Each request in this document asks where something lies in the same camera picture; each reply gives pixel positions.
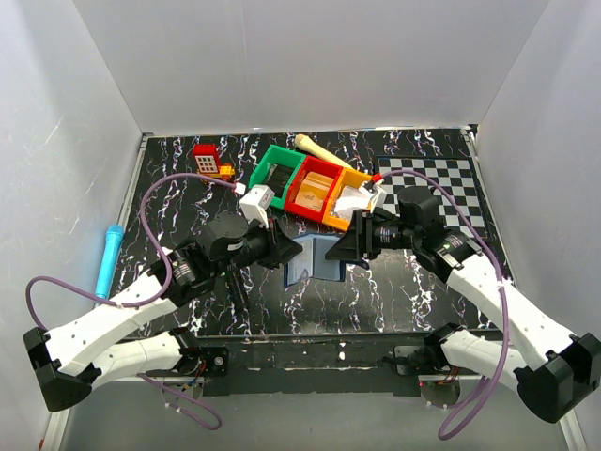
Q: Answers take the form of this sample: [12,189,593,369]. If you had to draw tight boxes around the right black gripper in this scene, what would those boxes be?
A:
[324,209,420,261]

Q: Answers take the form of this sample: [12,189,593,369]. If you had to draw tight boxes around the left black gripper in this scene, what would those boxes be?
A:
[215,213,303,279]

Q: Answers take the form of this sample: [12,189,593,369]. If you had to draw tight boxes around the navy blue card holder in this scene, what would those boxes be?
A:
[284,233,347,288]

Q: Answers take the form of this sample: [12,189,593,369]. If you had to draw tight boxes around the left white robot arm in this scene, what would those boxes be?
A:
[23,213,302,412]

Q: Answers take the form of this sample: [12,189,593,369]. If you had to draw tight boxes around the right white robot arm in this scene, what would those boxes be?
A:
[325,186,600,423]

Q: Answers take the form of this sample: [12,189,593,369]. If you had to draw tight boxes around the orange plastic bin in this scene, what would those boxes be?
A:
[322,168,372,231]

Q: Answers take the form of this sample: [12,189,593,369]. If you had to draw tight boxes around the black perforated bar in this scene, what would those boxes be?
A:
[225,270,249,313]

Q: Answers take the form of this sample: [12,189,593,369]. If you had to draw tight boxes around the green plastic bin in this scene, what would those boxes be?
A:
[249,145,305,210]

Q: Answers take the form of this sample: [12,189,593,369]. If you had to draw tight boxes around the red plastic bin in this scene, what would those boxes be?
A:
[285,156,343,223]

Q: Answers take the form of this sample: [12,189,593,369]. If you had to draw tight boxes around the cream wooden pestle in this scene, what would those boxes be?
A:
[294,133,352,169]

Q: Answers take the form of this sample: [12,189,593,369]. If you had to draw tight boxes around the red toy block truck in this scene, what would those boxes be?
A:
[193,144,235,182]

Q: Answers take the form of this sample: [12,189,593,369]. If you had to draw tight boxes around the black white chessboard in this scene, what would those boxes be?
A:
[377,156,489,241]

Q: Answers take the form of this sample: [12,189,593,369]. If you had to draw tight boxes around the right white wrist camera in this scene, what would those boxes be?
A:
[359,173,387,211]

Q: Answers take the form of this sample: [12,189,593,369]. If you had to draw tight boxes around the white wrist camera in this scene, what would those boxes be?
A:
[359,173,387,211]
[239,184,275,228]

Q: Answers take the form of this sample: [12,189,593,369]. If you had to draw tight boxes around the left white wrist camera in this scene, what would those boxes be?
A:
[239,184,275,228]

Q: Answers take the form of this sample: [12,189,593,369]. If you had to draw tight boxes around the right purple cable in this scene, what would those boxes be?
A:
[375,168,511,442]

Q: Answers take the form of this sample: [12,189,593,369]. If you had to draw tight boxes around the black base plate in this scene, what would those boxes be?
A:
[183,333,449,397]

